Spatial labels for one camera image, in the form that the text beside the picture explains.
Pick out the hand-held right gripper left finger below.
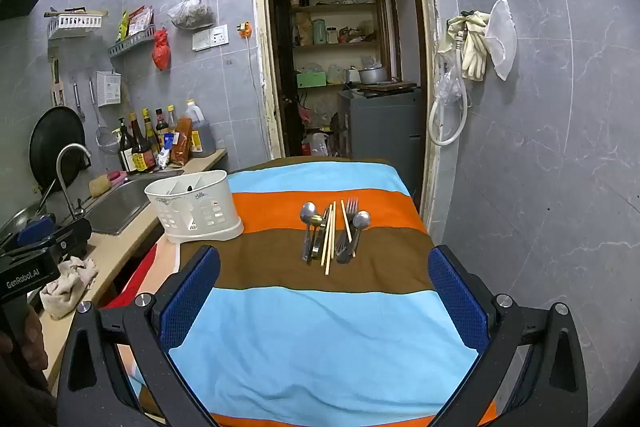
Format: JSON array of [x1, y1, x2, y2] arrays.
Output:
[[57, 245, 222, 427]]

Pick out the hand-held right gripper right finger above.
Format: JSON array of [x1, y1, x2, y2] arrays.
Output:
[[427, 245, 590, 427]]

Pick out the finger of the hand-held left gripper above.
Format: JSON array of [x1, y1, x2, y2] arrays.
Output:
[[47, 218, 94, 258], [15, 213, 57, 249]]

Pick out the white plastic utensil holder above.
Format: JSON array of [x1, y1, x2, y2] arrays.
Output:
[[144, 170, 245, 244]]

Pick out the wooden chopstick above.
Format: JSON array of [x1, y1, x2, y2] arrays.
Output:
[[340, 200, 357, 258], [320, 206, 333, 267], [324, 201, 337, 277]]

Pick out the steel peeler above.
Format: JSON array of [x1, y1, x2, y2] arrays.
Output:
[[311, 206, 332, 260]]

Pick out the small gold spoon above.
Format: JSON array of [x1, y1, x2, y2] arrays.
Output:
[[309, 215, 326, 258]]

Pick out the person's left hand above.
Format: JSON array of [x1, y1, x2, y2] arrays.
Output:
[[22, 304, 49, 390]]

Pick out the steel wok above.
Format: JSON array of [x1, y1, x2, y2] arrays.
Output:
[[0, 201, 48, 248]]

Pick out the white rag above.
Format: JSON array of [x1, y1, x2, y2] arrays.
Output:
[[40, 256, 99, 320]]

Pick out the beige kitchen counter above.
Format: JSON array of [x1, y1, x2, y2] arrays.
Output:
[[37, 148, 228, 388]]

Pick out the red and pink cloth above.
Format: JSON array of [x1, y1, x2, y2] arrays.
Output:
[[102, 241, 182, 310]]

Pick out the steel sink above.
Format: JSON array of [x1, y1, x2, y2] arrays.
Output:
[[82, 174, 186, 237]]

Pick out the yellow sponge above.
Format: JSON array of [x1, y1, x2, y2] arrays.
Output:
[[89, 173, 112, 198]]

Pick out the steel faucet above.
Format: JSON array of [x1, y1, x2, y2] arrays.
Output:
[[55, 143, 93, 220]]

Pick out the black frying pan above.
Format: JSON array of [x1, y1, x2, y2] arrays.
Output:
[[29, 106, 86, 190]]

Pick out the black pump bottle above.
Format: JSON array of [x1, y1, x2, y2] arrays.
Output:
[[117, 118, 137, 172]]

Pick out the hanging steel strainer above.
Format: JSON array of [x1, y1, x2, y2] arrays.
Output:
[[89, 77, 121, 155]]

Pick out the large dark soy sauce bottle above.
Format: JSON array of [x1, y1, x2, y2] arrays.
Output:
[[129, 113, 151, 172]]

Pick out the striped blue orange brown blanket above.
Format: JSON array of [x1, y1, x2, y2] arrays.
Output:
[[100, 157, 498, 427]]

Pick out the white and blue tube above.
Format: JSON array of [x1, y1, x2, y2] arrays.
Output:
[[157, 132, 176, 168]]

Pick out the dark sauce bottle yellow cap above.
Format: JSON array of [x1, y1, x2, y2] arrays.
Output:
[[141, 108, 161, 158]]

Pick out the hanging steel utensil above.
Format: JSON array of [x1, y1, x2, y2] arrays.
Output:
[[71, 77, 86, 120]]

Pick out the orange sauce packet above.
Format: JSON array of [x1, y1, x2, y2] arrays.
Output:
[[170, 117, 193, 165]]

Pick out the wooden knife rack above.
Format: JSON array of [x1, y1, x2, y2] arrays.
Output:
[[48, 47, 66, 106]]

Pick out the dark oil jug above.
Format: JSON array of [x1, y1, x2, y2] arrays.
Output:
[[185, 99, 217, 158]]

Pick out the grey cabinet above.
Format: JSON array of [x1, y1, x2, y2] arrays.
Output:
[[337, 88, 426, 198]]

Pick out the white plastic jug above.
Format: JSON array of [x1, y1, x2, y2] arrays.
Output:
[[300, 132, 331, 158]]

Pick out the red plastic bag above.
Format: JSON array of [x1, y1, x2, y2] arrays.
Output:
[[152, 27, 171, 72]]

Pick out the clear plastic bag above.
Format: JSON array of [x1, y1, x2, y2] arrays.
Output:
[[435, 64, 463, 105]]

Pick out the red seasoning packet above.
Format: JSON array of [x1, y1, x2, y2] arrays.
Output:
[[127, 5, 153, 38]]

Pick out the wooden cutting board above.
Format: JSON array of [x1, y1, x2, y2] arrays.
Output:
[[357, 81, 418, 98]]

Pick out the steel pot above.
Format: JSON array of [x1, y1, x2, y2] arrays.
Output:
[[357, 66, 388, 85]]

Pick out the clear bag of dried goods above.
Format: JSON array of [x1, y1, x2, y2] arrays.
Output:
[[166, 0, 215, 31]]

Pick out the cream rubber gloves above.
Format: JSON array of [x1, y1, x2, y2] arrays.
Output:
[[446, 10, 493, 82]]

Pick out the dark wooden door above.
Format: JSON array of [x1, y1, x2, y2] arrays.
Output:
[[267, 0, 305, 158]]

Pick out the white mesh bag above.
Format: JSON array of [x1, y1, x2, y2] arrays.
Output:
[[484, 0, 517, 81]]

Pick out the wooden storage shelf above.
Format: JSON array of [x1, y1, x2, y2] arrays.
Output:
[[286, 0, 391, 88]]

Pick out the white wall box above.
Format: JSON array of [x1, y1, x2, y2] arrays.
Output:
[[96, 71, 122, 108]]

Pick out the grey wall shelf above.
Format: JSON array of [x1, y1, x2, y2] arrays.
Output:
[[107, 27, 155, 59]]

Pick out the white hose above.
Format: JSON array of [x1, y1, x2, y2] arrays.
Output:
[[427, 32, 470, 146]]

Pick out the white wall basket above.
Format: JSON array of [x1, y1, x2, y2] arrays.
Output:
[[47, 13, 103, 40]]

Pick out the white wall switch panel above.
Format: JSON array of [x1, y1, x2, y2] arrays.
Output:
[[192, 24, 230, 52]]

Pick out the white cable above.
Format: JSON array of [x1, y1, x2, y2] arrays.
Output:
[[247, 37, 267, 142]]

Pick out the worn wooden door frame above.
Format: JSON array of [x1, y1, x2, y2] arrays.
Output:
[[250, 0, 443, 228]]

